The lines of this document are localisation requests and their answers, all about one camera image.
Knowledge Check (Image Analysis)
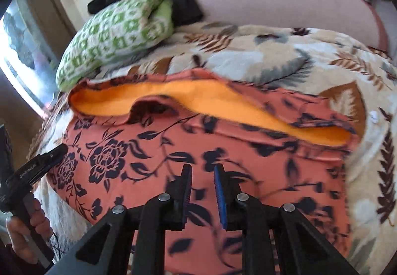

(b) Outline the brown lace-edged bedspread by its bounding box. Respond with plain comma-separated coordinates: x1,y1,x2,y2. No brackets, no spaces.
29,91,73,161

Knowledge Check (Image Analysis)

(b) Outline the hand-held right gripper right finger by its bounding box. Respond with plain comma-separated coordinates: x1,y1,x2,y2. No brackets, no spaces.
214,165,362,275

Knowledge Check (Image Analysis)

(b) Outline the wooden stained glass door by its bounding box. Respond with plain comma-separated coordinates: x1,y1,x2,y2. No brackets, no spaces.
0,0,79,127

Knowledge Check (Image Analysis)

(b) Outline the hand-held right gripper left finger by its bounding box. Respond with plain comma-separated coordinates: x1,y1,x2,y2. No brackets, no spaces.
54,163,193,275

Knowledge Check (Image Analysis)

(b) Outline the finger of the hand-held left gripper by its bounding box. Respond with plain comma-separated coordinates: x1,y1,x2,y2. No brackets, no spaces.
37,143,69,168

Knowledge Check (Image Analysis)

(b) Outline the orange floral garment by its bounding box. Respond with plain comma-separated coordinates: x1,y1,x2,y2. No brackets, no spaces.
46,69,361,275

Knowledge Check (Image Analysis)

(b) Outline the person's left hand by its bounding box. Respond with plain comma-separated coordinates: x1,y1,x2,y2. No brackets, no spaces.
5,197,54,263

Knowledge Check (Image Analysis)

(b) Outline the green patterned pillow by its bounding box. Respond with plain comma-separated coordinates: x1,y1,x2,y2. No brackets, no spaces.
56,0,175,92

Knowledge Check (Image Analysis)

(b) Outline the leaf print blanket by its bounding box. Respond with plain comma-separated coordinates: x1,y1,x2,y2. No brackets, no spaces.
29,22,397,275

